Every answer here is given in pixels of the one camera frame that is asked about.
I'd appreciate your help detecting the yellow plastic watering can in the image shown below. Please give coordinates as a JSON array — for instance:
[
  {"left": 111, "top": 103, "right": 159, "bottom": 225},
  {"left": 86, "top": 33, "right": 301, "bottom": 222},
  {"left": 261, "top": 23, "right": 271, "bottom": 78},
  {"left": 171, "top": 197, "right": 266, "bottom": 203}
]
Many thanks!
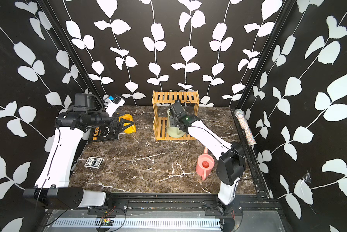
[{"left": 119, "top": 114, "right": 136, "bottom": 134}]

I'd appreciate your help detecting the light green watering can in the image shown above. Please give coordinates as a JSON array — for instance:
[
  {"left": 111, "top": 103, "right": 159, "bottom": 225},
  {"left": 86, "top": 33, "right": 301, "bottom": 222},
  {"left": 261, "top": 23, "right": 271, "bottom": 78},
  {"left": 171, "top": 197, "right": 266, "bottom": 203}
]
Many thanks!
[{"left": 167, "top": 109, "right": 186, "bottom": 138}]

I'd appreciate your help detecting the wooden slatted two-tier shelf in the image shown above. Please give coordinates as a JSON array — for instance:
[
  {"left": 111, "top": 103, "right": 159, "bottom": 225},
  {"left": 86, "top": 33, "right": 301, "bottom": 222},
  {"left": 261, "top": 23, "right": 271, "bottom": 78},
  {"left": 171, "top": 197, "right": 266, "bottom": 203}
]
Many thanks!
[{"left": 152, "top": 91, "right": 200, "bottom": 141}]

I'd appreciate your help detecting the pink plastic watering can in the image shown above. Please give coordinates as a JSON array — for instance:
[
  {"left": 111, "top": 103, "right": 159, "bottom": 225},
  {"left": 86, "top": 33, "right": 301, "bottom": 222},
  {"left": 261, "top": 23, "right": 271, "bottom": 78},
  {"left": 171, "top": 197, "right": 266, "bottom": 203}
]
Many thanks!
[{"left": 196, "top": 148, "right": 215, "bottom": 181}]

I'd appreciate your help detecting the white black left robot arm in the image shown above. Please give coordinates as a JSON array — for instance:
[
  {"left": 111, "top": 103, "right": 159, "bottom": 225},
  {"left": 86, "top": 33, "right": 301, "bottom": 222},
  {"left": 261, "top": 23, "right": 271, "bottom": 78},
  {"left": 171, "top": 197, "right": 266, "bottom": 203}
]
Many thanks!
[{"left": 23, "top": 93, "right": 133, "bottom": 209}]

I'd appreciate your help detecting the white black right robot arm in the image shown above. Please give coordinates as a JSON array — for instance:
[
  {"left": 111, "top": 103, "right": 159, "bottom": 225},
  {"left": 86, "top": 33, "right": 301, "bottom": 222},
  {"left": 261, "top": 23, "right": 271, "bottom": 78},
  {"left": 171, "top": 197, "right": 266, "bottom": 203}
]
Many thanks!
[{"left": 169, "top": 100, "right": 246, "bottom": 214}]

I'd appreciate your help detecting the black book with gold title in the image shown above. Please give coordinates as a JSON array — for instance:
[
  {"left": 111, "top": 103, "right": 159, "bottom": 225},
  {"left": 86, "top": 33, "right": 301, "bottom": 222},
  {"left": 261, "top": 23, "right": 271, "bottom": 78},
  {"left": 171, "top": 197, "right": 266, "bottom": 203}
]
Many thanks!
[{"left": 88, "top": 126, "right": 119, "bottom": 144}]

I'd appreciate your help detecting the black playing card box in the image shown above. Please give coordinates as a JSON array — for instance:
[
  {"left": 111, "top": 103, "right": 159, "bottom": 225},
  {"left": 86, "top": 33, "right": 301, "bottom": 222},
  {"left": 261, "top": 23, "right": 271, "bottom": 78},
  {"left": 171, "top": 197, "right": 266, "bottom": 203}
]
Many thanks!
[{"left": 84, "top": 157, "right": 104, "bottom": 169}]

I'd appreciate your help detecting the glitter microphone on stand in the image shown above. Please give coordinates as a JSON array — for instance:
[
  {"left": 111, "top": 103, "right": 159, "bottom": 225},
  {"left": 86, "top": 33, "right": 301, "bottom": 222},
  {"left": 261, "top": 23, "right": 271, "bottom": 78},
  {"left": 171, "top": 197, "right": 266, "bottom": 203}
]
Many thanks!
[{"left": 234, "top": 109, "right": 257, "bottom": 146}]

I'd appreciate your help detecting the small green circuit board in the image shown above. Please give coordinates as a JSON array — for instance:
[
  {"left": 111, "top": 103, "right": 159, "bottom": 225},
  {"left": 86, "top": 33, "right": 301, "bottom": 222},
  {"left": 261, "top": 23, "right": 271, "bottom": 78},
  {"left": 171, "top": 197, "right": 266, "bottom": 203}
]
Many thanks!
[{"left": 99, "top": 218, "right": 114, "bottom": 227}]

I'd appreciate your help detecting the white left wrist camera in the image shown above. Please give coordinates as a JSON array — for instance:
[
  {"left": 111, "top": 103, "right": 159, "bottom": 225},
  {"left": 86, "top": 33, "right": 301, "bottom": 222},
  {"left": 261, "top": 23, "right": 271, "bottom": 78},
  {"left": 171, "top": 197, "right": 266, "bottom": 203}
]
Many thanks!
[{"left": 103, "top": 94, "right": 125, "bottom": 117}]

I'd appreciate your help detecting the white slotted cable duct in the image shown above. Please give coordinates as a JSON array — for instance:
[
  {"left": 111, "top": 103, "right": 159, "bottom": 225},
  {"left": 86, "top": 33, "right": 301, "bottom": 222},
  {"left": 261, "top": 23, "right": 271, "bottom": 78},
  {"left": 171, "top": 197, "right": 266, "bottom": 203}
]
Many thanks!
[{"left": 52, "top": 217, "right": 221, "bottom": 230}]

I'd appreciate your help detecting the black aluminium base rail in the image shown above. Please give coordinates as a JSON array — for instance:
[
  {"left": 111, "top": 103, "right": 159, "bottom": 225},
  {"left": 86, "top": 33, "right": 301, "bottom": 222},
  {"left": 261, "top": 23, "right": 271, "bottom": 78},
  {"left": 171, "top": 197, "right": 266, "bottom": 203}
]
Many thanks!
[{"left": 86, "top": 192, "right": 284, "bottom": 218}]

